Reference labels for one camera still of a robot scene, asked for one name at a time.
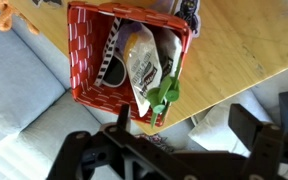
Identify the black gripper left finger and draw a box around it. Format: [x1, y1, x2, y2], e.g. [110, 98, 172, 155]
[47, 103, 198, 180]

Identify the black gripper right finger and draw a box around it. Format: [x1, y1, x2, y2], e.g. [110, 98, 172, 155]
[228, 103, 288, 180]

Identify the red woven basket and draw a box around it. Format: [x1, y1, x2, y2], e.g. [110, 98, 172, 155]
[66, 0, 194, 128]

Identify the red floral cloth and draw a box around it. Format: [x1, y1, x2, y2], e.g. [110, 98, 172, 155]
[133, 132, 177, 154]

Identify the white cushion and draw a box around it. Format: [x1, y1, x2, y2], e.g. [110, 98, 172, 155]
[188, 89, 276, 158]

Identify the black round white-rimmed object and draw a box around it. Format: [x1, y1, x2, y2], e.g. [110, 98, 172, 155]
[101, 53, 129, 89]

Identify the square wooden table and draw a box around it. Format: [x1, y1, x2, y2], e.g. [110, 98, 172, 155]
[8, 0, 288, 136]

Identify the pale purple pouch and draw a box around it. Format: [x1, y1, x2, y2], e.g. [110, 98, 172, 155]
[116, 21, 142, 52]

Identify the grey sofa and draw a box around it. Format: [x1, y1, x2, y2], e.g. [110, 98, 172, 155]
[0, 0, 288, 180]

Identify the black cat sticker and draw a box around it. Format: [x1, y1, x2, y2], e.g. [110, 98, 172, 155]
[173, 0, 202, 36]

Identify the small dark sticker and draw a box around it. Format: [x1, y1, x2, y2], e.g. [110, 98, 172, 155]
[31, 0, 64, 8]

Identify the orange curly toy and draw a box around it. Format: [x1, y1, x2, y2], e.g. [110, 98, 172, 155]
[0, 0, 40, 36]

